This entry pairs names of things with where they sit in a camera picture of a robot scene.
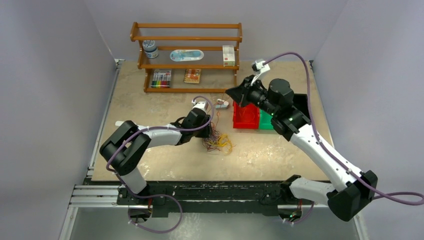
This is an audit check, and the red plastic bin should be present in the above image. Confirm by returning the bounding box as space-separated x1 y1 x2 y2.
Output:
232 101 260 130

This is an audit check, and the black plastic bin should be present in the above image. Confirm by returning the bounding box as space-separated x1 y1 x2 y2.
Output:
293 93 311 123

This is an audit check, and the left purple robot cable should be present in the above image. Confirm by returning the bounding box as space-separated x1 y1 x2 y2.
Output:
105 96 216 234

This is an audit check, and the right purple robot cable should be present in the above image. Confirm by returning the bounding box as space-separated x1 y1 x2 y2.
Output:
263 51 424 225

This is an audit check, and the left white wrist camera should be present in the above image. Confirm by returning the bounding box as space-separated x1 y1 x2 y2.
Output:
192 100 209 113

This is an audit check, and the white red box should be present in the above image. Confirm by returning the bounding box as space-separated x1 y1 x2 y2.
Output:
222 45 236 67

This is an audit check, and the wooden shelf rack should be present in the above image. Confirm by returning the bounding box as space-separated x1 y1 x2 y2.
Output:
130 22 243 93

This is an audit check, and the marker pen set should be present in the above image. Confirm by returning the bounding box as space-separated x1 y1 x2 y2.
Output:
150 69 172 88

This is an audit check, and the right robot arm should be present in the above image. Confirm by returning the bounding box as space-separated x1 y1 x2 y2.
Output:
225 75 378 222

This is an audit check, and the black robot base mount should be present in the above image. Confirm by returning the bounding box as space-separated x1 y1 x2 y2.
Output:
117 180 311 218

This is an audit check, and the green plastic bin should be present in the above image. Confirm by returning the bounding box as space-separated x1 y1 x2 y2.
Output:
258 110 274 130

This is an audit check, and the aluminium rail frame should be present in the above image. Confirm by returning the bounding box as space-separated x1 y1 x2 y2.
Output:
59 185 368 240

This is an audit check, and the white rectangular eraser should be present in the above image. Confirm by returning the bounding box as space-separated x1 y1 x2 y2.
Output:
115 121 124 127

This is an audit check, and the blue white jar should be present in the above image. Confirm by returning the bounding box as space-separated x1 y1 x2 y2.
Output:
142 40 159 59

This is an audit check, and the orange small notebook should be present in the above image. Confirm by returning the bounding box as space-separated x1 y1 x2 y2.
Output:
183 68 202 84

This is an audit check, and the red cable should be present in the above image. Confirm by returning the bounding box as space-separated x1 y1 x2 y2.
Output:
210 120 222 140

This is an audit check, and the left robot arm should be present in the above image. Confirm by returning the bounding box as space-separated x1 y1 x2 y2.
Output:
99 107 212 205

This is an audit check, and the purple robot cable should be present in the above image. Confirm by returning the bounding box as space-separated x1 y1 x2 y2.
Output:
263 51 424 225
105 96 216 234

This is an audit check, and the blue oval packaged item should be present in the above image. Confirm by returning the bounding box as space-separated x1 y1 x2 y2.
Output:
169 49 204 62

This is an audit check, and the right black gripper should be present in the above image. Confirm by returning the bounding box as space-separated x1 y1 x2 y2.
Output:
226 75 279 117

